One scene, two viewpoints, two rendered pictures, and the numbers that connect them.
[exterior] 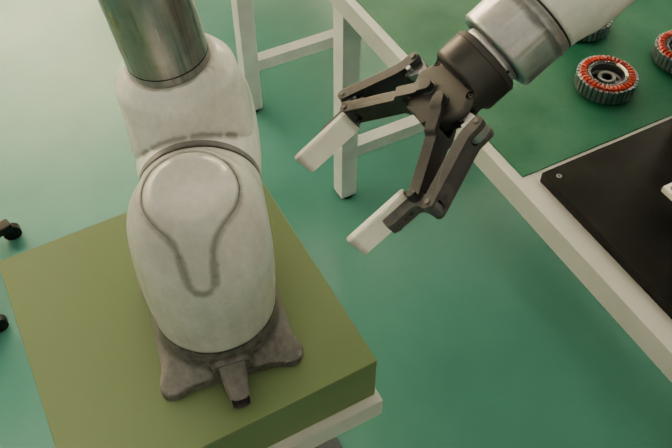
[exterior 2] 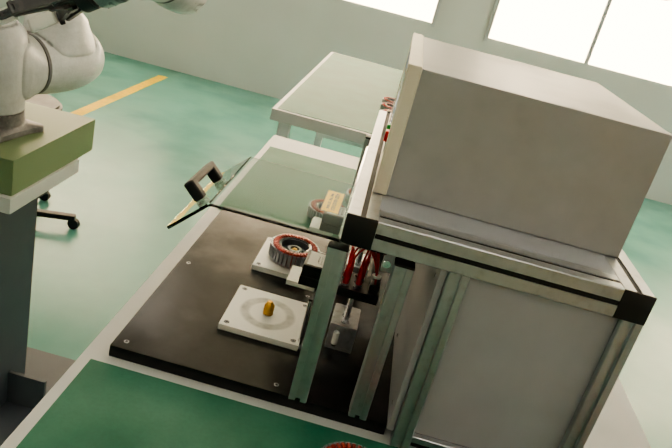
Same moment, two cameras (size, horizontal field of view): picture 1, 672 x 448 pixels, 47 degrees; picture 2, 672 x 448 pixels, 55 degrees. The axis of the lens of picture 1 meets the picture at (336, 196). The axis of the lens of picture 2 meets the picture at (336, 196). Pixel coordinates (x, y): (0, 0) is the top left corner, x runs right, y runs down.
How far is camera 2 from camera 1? 1.38 m
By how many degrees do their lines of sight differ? 36
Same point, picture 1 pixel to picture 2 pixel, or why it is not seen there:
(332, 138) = (44, 18)
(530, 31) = not seen: outside the picture
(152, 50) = not seen: outside the picture
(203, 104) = not seen: hidden behind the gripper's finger
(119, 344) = not seen: outside the picture
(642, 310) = (173, 257)
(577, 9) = not seen: outside the picture
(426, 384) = not seen: hidden behind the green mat
